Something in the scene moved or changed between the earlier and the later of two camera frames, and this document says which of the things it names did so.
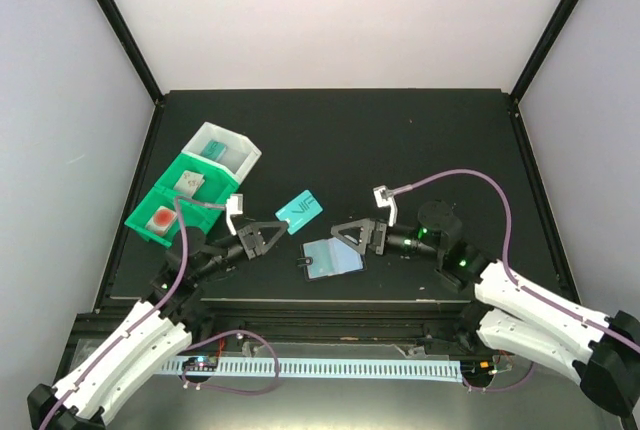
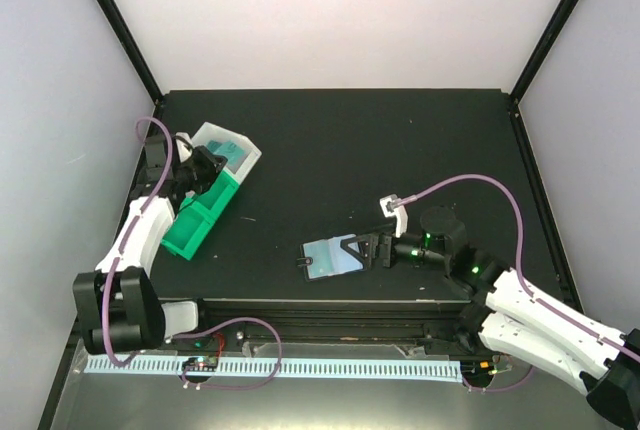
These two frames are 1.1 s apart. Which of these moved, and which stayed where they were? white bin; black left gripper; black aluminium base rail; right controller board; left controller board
Moved: black left gripper
Stayed: right controller board; left controller board; white bin; black aluminium base rail
